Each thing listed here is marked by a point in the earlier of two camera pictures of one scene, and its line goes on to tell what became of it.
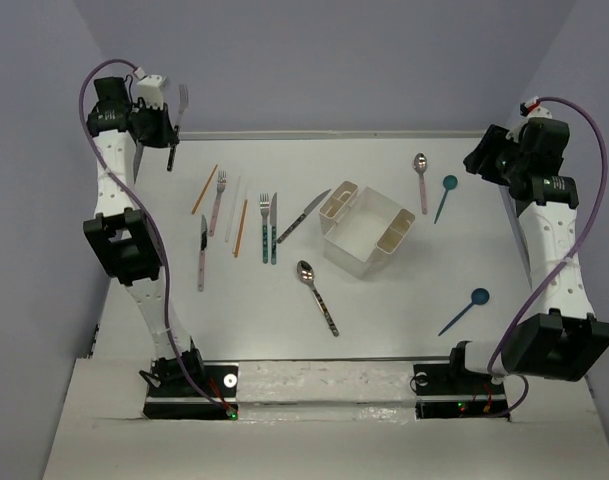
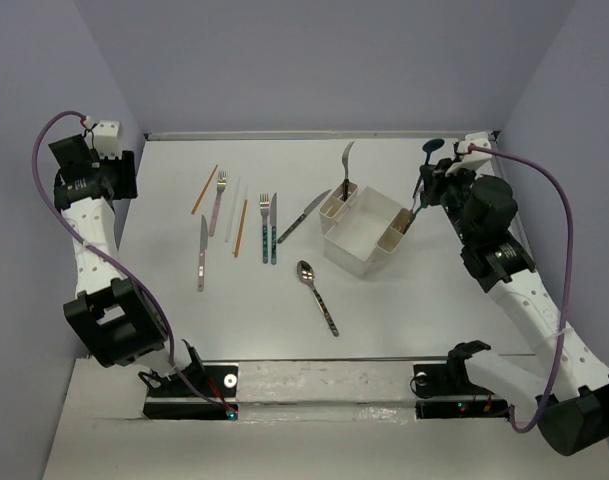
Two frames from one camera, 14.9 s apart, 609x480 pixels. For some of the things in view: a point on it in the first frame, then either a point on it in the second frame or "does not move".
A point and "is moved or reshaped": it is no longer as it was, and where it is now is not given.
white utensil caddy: [360, 227] does not move
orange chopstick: [241, 227] does not move
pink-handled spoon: [420, 162] -> [412, 208]
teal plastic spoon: [450, 182] is moved or reshaped
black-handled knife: [306, 213] does not move
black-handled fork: [183, 92] -> [344, 161]
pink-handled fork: [215, 216] does not move
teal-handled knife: [274, 229] does not move
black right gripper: [494, 140] -> [436, 178]
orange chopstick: [204, 189] does not move
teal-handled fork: [264, 207] does not move
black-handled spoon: [306, 272] does not move
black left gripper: [165, 132] -> [126, 187]
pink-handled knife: [203, 247] does not move
